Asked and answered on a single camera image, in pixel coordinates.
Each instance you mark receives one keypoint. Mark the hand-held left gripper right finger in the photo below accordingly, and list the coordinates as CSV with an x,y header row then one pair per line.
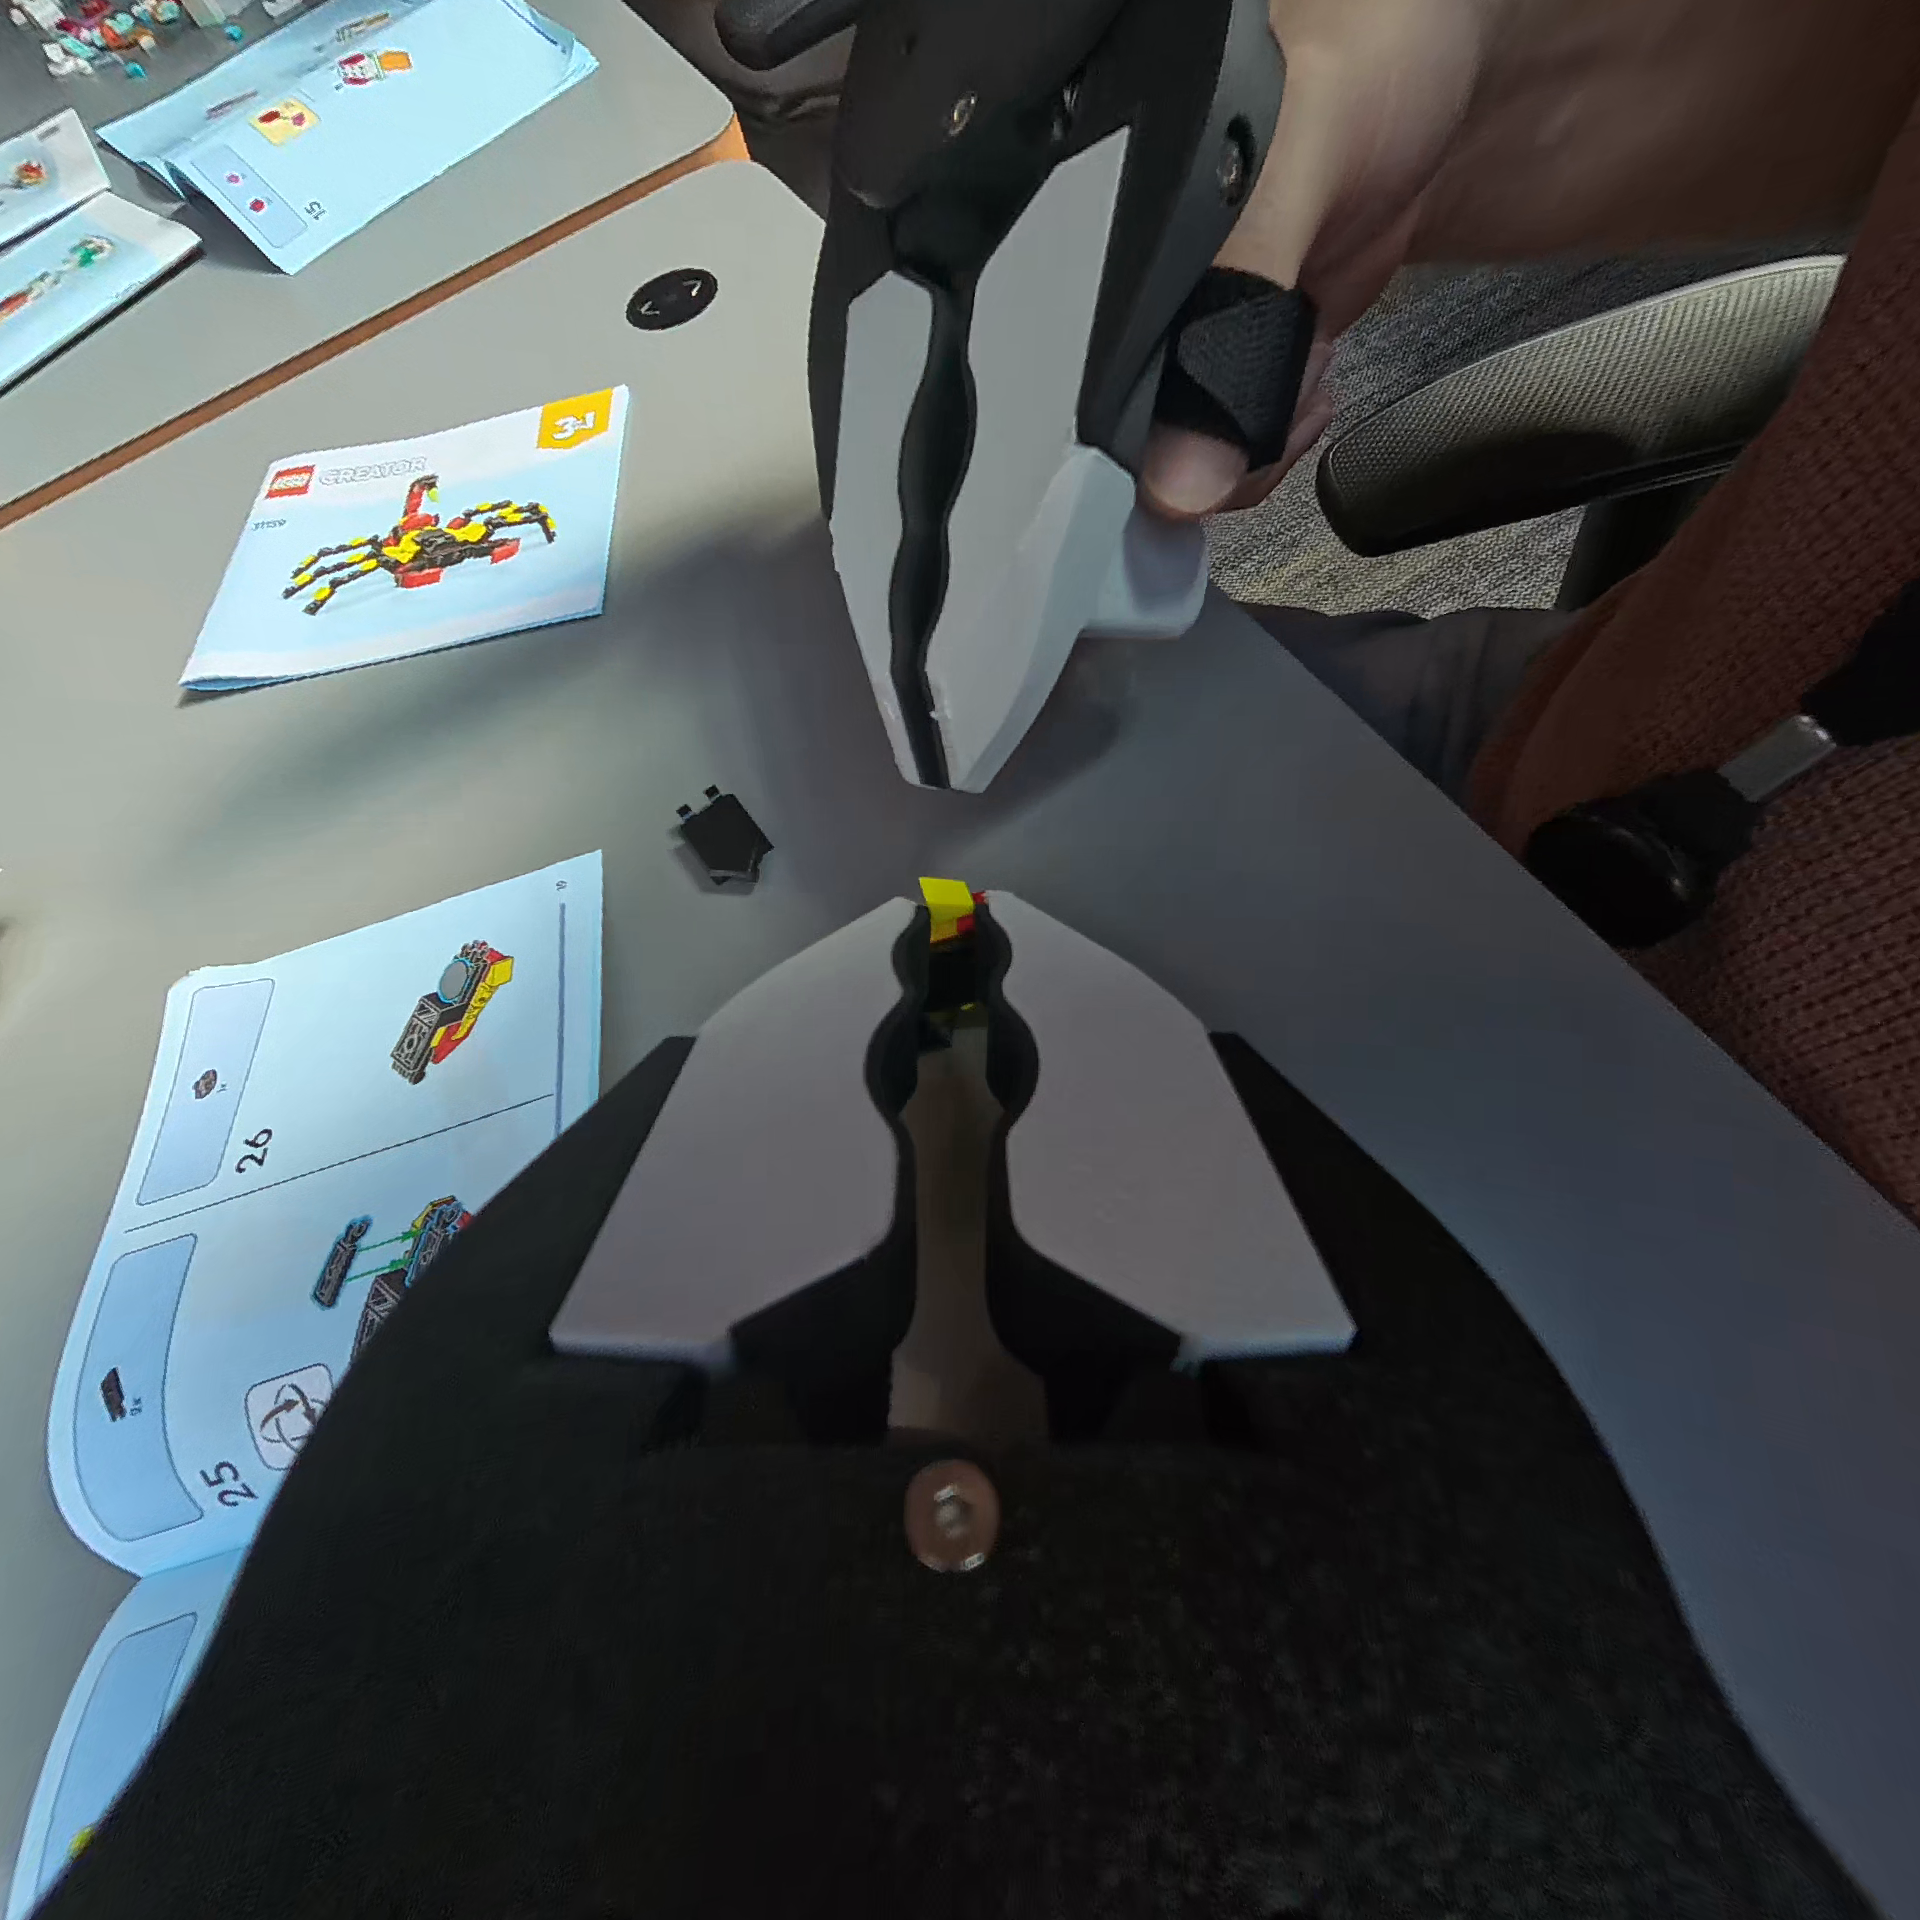
x,y
1154,1169

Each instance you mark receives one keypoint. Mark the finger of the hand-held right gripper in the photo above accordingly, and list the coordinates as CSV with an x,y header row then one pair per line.
x,y
866,497
1035,450

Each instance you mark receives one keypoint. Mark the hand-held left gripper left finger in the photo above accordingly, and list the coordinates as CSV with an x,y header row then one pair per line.
x,y
749,1169

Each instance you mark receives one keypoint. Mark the small red yellow black assembly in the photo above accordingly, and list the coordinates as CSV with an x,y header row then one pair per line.
x,y
949,902

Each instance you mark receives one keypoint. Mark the grey desk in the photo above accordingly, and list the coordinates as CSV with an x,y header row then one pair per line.
x,y
1320,960
496,225

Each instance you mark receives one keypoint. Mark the black round desk grommet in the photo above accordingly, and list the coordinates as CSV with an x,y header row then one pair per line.
x,y
670,300

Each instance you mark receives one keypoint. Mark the person's right hand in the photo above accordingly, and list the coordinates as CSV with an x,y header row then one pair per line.
x,y
1501,135

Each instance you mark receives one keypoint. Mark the black pointed plate brick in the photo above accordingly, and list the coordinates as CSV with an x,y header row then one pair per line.
x,y
727,843

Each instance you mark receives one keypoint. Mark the scorpion cover instruction booklet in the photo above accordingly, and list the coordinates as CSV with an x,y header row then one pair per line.
x,y
451,619

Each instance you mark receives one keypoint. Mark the blue building instruction booklet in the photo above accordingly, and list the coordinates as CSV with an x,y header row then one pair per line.
x,y
225,1140

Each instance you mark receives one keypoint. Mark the black office chair armrest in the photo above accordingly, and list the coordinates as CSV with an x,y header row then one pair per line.
x,y
1574,392

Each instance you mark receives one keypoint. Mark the light blue instruction booklet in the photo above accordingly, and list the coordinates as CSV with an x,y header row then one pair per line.
x,y
428,83
42,174
75,280

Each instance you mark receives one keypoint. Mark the person's brown knit sweater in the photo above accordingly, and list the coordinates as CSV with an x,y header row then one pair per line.
x,y
1831,1020

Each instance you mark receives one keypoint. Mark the pile of pastel toy bricks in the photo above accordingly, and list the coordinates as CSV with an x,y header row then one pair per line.
x,y
92,34

